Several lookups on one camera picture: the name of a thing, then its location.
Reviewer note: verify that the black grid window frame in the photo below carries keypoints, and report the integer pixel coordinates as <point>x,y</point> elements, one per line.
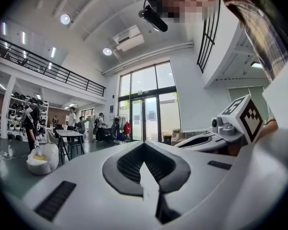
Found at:
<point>208,39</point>

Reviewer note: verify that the person's right hand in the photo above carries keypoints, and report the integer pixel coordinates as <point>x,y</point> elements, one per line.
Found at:
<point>233,150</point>

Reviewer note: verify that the rectangular ceiling light panel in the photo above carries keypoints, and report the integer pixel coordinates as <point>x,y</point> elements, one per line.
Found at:
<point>256,65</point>

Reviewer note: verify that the red bag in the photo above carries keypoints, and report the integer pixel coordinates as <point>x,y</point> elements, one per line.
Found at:
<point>127,127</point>

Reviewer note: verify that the black head-worn camera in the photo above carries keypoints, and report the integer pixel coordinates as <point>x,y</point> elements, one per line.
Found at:
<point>153,18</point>

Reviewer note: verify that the round ceiling lamp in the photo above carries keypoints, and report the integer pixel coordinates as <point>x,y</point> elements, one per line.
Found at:
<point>107,51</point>
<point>65,19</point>

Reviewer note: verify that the white foam seat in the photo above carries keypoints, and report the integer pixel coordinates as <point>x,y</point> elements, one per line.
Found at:
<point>44,162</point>

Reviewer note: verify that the black balcony railing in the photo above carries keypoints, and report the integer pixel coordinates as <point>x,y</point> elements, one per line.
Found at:
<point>50,68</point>

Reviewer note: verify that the black chair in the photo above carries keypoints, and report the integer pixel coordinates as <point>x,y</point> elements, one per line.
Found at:
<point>75,146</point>

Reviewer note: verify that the white shelf with helmets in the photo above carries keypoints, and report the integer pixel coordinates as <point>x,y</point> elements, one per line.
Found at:
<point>16,114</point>

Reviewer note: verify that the clothes rack with garments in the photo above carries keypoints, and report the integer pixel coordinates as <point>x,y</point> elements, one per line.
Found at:
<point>118,126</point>

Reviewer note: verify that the person's head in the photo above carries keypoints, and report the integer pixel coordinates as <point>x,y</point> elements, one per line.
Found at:
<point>189,1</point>

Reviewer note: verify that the person's right forearm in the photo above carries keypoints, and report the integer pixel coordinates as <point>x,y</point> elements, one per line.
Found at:
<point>271,125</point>

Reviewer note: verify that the grey table with black legs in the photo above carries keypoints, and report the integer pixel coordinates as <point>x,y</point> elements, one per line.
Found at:
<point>68,133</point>

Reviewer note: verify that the white ceiling air conditioner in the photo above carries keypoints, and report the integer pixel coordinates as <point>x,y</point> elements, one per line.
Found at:
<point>128,39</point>

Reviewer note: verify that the cardboard boxes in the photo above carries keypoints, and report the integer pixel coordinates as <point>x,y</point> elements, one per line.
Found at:
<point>178,136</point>

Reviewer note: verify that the black bin with yellow lid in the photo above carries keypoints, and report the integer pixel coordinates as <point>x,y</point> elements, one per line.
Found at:
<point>167,139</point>

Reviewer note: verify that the white t-shirt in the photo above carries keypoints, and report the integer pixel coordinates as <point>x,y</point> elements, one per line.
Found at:
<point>283,92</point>

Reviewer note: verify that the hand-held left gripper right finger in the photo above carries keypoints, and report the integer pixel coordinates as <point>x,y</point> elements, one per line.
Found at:
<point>201,176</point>

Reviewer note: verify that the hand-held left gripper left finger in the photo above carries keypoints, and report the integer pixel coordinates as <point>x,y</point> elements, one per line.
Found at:
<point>86,190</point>

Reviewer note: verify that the glass entrance doors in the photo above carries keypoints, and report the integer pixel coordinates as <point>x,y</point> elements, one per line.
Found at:
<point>148,109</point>

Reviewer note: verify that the white ceiling pipes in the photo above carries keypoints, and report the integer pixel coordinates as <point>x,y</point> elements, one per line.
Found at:
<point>146,56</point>

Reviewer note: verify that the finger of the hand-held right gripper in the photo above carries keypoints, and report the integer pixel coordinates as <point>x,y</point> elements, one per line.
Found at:
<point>201,147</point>
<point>199,136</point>

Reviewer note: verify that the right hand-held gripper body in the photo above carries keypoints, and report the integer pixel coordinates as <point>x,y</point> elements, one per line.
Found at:
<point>240,123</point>

